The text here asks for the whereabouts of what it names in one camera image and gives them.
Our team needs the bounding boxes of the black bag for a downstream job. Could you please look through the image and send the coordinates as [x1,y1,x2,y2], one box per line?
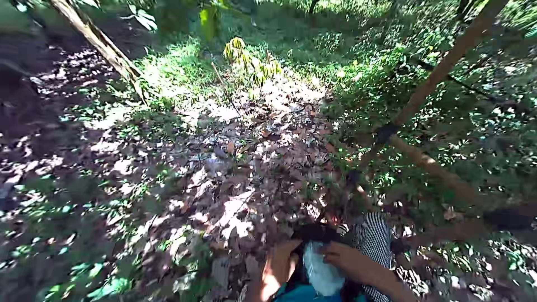
[293,222,345,245]

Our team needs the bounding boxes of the clear white plastic bag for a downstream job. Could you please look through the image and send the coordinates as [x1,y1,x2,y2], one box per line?
[302,241,346,297]

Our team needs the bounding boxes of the person's right forearm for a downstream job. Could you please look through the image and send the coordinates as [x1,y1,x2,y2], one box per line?
[362,261,419,302]

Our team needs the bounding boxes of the person's right hand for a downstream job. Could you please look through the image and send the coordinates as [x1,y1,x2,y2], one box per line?
[321,241,373,282]

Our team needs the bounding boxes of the person's left hand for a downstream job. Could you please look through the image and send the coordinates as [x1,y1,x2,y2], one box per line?
[267,239,303,278]

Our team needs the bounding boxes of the bright green hanging leaf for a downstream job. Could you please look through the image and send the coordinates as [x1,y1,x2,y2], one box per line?
[199,3,221,41]

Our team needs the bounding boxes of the dark brown thick branch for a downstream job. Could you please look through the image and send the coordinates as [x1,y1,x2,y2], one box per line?
[392,203,537,249]

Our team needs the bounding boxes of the person's legs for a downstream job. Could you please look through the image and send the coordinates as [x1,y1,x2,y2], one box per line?
[349,212,394,302]

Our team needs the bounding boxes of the brown slanting tree trunk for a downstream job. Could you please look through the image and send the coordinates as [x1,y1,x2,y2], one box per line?
[391,0,509,128]

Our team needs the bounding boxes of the brown forked branch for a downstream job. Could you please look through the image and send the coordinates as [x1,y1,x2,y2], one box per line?
[389,134,483,206]

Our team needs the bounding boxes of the pale slender tree trunk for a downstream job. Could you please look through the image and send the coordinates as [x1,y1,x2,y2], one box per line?
[50,0,148,105]

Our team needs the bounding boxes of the yellow-leaved small plant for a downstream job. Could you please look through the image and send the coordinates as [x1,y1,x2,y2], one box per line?
[223,37,283,88]

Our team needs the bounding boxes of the person's left forearm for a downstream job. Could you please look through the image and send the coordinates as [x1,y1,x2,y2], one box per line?
[248,267,294,302]

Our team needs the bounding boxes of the pile of dry fallen leaves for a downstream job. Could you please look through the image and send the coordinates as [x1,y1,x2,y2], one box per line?
[84,75,349,252]

